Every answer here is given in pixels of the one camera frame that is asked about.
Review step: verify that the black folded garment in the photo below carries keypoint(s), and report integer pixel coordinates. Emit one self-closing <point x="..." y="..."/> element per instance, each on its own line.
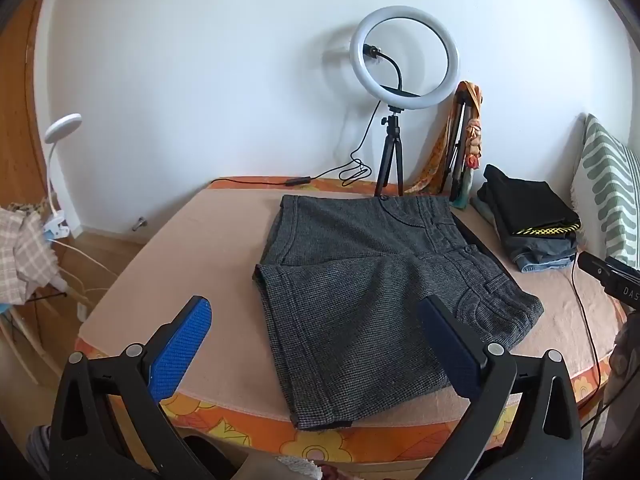
<point x="525" y="200"/>

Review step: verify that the orange patterned scarf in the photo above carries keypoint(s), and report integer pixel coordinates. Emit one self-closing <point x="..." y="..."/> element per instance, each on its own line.
<point x="474" y="135"/>

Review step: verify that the folded tripod stand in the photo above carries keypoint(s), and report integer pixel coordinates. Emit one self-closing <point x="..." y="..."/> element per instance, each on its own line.
<point x="457" y="165"/>

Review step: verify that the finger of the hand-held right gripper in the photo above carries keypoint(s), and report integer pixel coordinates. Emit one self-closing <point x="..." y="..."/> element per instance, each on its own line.
<point x="612" y="272"/>

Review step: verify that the wooden door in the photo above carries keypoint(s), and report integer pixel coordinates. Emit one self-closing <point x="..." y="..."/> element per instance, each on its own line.
<point x="20" y="110"/>

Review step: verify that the grey folded garment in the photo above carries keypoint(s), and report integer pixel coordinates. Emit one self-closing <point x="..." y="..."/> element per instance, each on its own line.
<point x="540" y="246"/>

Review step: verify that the grey tweed short pants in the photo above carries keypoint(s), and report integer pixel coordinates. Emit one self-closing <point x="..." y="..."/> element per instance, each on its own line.
<point x="350" y="285"/>

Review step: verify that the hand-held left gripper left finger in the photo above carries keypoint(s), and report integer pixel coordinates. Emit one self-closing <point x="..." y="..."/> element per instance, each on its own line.
<point x="182" y="345"/>

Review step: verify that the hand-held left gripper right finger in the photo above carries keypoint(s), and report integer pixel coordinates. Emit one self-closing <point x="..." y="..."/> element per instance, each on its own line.
<point x="450" y="350"/>

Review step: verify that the light wooden chair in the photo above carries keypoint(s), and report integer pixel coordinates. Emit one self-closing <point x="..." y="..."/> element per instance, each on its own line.
<point x="30" y="345"/>

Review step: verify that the green white patterned pillow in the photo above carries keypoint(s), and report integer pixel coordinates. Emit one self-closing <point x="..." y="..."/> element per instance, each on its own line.
<point x="610" y="185"/>

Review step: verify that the pink bed blanket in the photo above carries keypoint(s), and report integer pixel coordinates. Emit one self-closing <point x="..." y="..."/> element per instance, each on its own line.
<point x="200" y="240"/>

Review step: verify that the checked beige cloth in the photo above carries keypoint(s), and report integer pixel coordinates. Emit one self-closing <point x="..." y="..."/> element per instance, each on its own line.
<point x="27" y="255"/>

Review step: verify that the metal door stopper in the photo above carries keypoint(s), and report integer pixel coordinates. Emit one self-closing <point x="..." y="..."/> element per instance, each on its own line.
<point x="140" y="223"/>

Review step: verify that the blue folded jeans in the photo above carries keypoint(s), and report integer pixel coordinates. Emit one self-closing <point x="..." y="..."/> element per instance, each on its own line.
<point x="542" y="263"/>

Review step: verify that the white clip lamp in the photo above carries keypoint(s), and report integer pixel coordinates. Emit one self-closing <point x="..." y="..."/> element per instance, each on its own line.
<point x="65" y="122"/>

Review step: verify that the black mini tripod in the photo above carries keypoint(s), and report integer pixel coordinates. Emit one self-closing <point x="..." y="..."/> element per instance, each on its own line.
<point x="389" y="145"/>

